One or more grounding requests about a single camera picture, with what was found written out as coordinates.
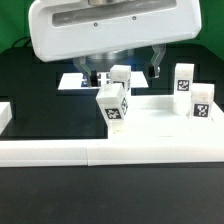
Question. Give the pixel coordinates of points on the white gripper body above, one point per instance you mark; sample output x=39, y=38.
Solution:
x=63, y=29

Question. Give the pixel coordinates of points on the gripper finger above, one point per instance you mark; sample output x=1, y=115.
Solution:
x=91, y=75
x=153, y=68

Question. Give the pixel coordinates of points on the white square tabletop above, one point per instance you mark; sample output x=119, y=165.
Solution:
x=152, y=116

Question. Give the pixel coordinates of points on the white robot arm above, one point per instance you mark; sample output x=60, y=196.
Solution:
x=106, y=56

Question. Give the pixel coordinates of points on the white marker sheet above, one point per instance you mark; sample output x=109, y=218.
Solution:
x=73, y=81

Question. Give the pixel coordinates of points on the white U-shaped fence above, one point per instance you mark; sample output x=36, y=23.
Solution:
x=112, y=151

